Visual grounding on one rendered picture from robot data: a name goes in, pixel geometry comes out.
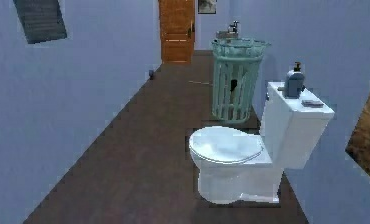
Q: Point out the small grey door stopper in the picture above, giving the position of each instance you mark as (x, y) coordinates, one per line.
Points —
(151, 74)

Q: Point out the green slatted sink stand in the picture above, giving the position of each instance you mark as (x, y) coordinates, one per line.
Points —
(235, 86)

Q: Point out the orange wooden door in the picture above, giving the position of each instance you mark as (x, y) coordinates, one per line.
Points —
(176, 30)

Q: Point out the silver faucet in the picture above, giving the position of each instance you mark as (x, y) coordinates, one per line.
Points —
(233, 28)

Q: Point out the white toilet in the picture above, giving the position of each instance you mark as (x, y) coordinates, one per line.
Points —
(286, 133)

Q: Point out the grey soap dispenser bottle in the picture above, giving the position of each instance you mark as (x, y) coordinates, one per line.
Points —
(294, 83)

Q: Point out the small grey flat bar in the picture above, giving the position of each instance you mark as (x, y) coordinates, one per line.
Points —
(312, 103)

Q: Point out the framed wall picture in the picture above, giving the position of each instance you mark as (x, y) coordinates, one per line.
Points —
(206, 6)

